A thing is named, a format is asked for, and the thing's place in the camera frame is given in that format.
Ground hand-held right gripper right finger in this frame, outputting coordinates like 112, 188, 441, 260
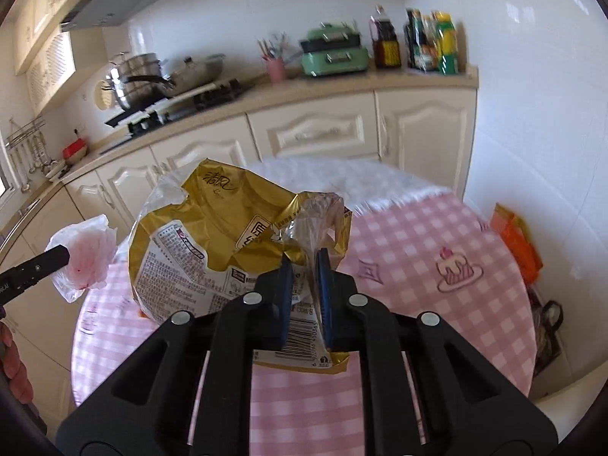
314, 248, 559, 456

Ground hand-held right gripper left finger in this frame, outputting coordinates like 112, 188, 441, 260
56, 253, 295, 456

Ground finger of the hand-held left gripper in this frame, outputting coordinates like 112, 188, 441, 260
0, 244, 71, 305

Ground gold plastic package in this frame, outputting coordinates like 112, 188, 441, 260
128, 158, 353, 375

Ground person's left hand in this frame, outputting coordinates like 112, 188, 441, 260
0, 320, 33, 407

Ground round table pink checkered cloth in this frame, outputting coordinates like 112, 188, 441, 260
71, 157, 537, 456

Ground cream round steamer basket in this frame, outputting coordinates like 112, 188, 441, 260
94, 81, 117, 110

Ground black induction cooker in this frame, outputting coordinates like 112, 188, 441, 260
104, 97, 176, 128

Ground small cream lattice cabinet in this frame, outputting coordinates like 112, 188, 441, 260
26, 28, 78, 114

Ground orange plastic bag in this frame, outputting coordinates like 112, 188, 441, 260
489, 203, 543, 286

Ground black gas stove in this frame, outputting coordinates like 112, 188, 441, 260
127, 78, 252, 136

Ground steel steamer pot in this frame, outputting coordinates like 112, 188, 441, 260
105, 52, 165, 112

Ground pink chopstick holder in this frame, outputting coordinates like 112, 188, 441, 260
256, 33, 288, 82

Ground black bag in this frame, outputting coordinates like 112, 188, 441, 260
526, 285, 564, 377

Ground steel wok with lid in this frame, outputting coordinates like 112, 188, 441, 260
126, 54, 225, 98

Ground green electric cooker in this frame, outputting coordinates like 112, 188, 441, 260
299, 21, 369, 78

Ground green and yellow oil bottle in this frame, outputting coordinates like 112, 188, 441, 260
432, 10, 460, 76

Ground wall rack with steel ladles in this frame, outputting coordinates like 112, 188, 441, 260
5, 116, 48, 191

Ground cream upper wall cabinets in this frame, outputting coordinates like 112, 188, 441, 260
12, 0, 119, 74

